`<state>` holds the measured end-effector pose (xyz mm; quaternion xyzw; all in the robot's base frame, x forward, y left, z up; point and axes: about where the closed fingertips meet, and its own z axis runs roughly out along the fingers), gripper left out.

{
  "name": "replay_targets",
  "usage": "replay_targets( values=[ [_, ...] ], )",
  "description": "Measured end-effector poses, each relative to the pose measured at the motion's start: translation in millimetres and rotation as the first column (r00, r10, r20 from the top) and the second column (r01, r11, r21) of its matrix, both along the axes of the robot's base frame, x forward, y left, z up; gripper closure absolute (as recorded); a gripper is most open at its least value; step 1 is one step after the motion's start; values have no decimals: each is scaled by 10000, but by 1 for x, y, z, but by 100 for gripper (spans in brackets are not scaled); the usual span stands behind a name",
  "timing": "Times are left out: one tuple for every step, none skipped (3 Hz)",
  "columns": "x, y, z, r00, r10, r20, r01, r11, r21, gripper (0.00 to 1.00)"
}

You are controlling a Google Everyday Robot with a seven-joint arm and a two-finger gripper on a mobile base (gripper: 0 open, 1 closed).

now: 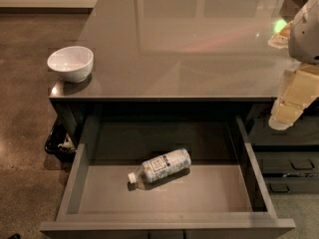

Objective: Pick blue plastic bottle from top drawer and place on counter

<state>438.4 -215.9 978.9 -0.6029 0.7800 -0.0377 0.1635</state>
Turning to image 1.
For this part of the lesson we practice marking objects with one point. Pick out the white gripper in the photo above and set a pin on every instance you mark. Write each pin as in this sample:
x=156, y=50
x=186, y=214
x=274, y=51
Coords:
x=305, y=37

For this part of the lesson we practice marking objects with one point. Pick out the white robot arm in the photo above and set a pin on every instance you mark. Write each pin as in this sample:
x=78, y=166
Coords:
x=303, y=42

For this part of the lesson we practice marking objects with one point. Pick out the black bin with trash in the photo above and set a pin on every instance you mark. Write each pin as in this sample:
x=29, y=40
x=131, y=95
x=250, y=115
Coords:
x=55, y=143

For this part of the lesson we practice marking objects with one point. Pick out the clear plastic water bottle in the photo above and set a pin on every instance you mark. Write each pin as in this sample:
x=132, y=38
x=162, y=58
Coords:
x=160, y=167

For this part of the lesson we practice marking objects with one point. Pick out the grey counter cabinet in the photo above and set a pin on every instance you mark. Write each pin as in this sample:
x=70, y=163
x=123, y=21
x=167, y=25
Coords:
x=207, y=58

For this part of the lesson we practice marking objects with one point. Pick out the dark lower drawer unit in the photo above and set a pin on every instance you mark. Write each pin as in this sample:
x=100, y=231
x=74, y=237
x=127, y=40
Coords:
x=288, y=159

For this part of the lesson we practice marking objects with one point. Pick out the white ceramic bowl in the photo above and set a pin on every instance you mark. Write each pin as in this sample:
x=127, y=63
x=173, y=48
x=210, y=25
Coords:
x=72, y=64

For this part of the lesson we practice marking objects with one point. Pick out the open grey top drawer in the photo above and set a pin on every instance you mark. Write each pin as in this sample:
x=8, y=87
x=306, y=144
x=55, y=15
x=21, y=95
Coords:
x=222, y=195

